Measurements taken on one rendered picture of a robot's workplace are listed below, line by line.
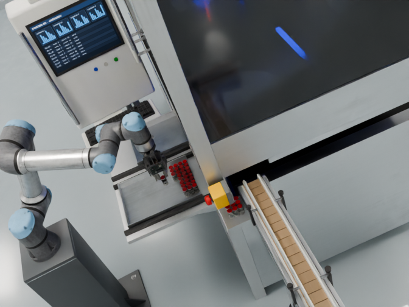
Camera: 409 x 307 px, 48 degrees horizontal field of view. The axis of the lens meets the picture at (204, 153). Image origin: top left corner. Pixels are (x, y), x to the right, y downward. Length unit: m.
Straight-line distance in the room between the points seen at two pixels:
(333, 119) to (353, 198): 0.55
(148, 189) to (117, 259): 1.08
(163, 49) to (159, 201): 0.82
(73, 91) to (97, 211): 1.10
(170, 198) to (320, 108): 0.74
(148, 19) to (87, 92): 1.32
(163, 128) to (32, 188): 0.70
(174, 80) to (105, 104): 1.26
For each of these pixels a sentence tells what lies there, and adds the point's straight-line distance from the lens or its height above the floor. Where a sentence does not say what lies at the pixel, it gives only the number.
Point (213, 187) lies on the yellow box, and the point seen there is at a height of 1.03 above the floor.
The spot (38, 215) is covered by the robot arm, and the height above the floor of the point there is 0.97.
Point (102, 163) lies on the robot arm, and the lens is 1.64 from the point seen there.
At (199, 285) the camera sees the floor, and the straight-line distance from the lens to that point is 2.79.
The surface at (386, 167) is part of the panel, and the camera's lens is 2.27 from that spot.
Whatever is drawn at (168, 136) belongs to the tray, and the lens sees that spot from 2.30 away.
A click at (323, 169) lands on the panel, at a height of 0.81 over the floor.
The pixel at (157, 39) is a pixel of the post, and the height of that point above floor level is 1.69.
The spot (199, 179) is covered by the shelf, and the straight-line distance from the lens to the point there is 2.04.
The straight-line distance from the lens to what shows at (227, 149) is 1.73.
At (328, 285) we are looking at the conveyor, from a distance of 1.60.
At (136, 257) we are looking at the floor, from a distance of 3.04.
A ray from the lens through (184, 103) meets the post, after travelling 1.54.
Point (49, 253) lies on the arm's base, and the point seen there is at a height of 0.82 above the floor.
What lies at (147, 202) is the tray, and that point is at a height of 0.88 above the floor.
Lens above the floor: 2.36
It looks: 44 degrees down
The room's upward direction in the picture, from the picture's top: 22 degrees counter-clockwise
